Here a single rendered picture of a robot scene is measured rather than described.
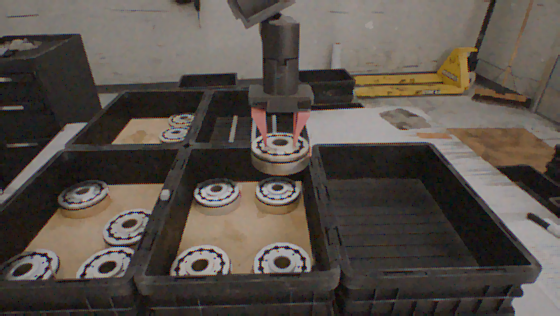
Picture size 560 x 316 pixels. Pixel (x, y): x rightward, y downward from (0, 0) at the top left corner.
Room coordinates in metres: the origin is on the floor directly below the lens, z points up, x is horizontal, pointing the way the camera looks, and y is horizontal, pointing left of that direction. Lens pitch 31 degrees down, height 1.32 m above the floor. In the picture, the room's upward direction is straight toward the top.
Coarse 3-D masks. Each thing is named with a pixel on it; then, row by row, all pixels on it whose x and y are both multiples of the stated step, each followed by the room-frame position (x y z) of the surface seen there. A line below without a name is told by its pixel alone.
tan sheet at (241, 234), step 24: (192, 216) 0.56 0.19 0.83; (216, 216) 0.56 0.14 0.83; (240, 216) 0.56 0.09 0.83; (264, 216) 0.56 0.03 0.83; (288, 216) 0.56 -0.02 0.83; (192, 240) 0.49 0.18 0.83; (216, 240) 0.49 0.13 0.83; (240, 240) 0.49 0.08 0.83; (264, 240) 0.49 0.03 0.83; (288, 240) 0.49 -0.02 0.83; (240, 264) 0.43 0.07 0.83
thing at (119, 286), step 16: (48, 160) 0.64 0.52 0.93; (176, 160) 0.64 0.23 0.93; (32, 176) 0.57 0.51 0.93; (16, 192) 0.52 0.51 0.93; (160, 192) 0.52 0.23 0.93; (0, 208) 0.47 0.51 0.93; (160, 208) 0.47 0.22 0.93; (144, 240) 0.39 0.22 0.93; (128, 272) 0.33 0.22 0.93; (0, 288) 0.30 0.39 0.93; (16, 288) 0.30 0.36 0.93; (32, 288) 0.30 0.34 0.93; (48, 288) 0.30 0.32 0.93; (64, 288) 0.30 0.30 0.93; (80, 288) 0.30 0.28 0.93; (96, 288) 0.31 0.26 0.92; (112, 288) 0.31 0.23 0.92; (128, 288) 0.31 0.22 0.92
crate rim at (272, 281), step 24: (312, 168) 0.60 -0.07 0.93; (144, 264) 0.34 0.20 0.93; (336, 264) 0.34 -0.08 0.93; (144, 288) 0.31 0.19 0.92; (168, 288) 0.31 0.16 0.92; (192, 288) 0.31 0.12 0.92; (216, 288) 0.31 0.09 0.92; (240, 288) 0.31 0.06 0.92; (264, 288) 0.31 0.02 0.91; (288, 288) 0.32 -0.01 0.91; (312, 288) 0.32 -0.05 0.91
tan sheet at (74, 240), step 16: (112, 192) 0.65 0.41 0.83; (128, 192) 0.65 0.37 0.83; (144, 192) 0.65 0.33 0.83; (112, 208) 0.59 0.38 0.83; (128, 208) 0.59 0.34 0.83; (144, 208) 0.59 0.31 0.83; (48, 224) 0.54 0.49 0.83; (64, 224) 0.54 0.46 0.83; (80, 224) 0.54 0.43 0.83; (96, 224) 0.54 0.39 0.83; (48, 240) 0.49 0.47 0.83; (64, 240) 0.49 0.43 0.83; (80, 240) 0.49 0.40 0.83; (96, 240) 0.49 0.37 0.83; (64, 256) 0.45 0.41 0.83; (80, 256) 0.45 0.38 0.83; (64, 272) 0.41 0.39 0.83
